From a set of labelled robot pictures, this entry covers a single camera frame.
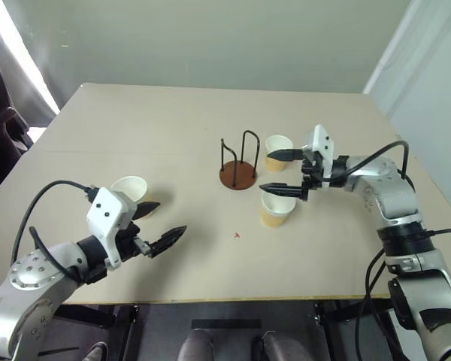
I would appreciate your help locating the white partition panel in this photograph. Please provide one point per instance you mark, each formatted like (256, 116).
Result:
(428, 75)

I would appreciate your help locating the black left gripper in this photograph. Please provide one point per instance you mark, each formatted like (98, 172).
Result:
(129, 242)

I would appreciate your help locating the dark rounded shape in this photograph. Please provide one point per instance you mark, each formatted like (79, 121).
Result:
(274, 345)
(97, 352)
(197, 344)

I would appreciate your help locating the white and tan paper cup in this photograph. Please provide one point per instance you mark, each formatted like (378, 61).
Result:
(129, 188)
(274, 218)
(280, 143)

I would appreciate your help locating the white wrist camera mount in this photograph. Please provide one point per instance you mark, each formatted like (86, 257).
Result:
(105, 214)
(321, 141)

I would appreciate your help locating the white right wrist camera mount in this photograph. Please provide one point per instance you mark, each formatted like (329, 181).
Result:
(321, 141)

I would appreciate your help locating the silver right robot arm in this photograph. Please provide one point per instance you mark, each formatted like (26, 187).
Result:
(394, 188)

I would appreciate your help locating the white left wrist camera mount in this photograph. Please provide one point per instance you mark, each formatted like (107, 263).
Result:
(105, 214)

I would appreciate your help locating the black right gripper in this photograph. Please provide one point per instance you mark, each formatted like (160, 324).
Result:
(311, 170)

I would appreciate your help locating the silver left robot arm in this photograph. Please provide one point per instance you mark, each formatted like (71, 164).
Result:
(26, 278)

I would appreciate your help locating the dark brown chair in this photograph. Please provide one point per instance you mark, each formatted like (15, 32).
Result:
(0, 150)

